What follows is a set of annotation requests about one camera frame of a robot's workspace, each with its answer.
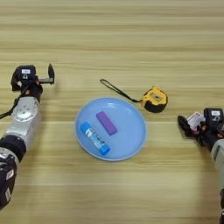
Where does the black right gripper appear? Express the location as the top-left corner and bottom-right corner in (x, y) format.
(177, 115), (224, 152)

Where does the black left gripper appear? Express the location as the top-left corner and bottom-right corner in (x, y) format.
(10, 62), (56, 102)

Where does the pink white small card box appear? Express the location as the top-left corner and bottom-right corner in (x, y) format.
(185, 110), (206, 132)

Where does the yellow black tape measure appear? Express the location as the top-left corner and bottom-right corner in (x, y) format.
(99, 78), (169, 114)

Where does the black box with white label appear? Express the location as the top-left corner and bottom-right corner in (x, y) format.
(203, 107), (224, 129)
(15, 64), (38, 83)

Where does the light blue round plate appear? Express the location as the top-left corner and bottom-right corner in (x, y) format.
(74, 96), (148, 162)

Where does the blue glue stick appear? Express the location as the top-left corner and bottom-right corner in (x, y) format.
(80, 121), (111, 157)

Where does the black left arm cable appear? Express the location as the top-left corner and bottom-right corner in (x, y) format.
(0, 87), (28, 120)

